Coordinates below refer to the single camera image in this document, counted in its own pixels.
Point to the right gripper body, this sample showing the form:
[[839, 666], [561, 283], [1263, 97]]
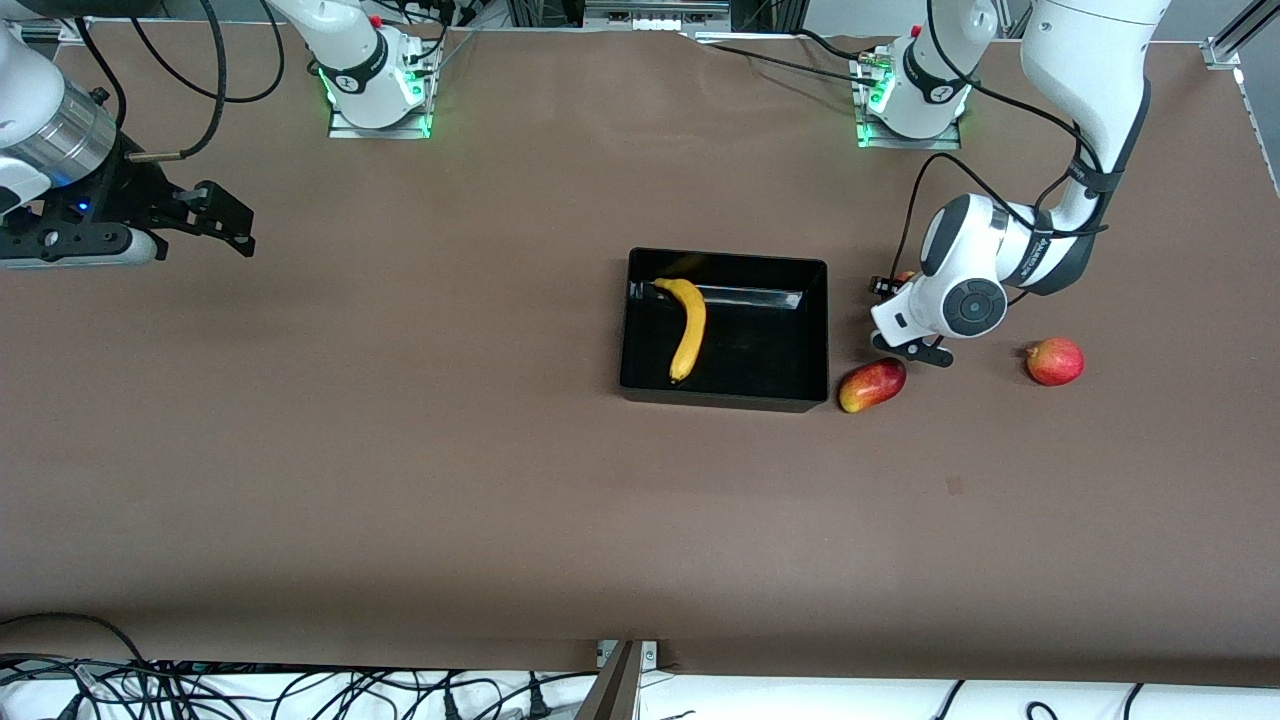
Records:
[[128, 197]]

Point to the yellow banana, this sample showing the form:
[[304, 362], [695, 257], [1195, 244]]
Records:
[[692, 330]]

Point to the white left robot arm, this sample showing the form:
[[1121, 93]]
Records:
[[1090, 80]]

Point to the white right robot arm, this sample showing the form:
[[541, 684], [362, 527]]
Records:
[[40, 95]]

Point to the red yellow mango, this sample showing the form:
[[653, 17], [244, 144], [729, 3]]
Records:
[[872, 385]]

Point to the black rectangular plastic tray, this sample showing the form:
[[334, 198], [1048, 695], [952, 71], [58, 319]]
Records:
[[760, 375]]

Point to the round red pomegranate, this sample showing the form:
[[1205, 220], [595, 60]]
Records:
[[1056, 362]]

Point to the aluminium corner profile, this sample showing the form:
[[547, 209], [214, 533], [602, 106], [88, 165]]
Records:
[[45, 30]]

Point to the white power strip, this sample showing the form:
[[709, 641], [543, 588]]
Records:
[[657, 22]]

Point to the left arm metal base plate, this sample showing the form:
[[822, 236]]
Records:
[[880, 138]]

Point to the aluminium frame with silver box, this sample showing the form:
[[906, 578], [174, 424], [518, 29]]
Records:
[[650, 8]]

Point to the small metal table bracket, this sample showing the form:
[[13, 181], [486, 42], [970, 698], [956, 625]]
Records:
[[650, 655]]

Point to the dark slanted metal post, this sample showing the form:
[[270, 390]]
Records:
[[612, 690]]

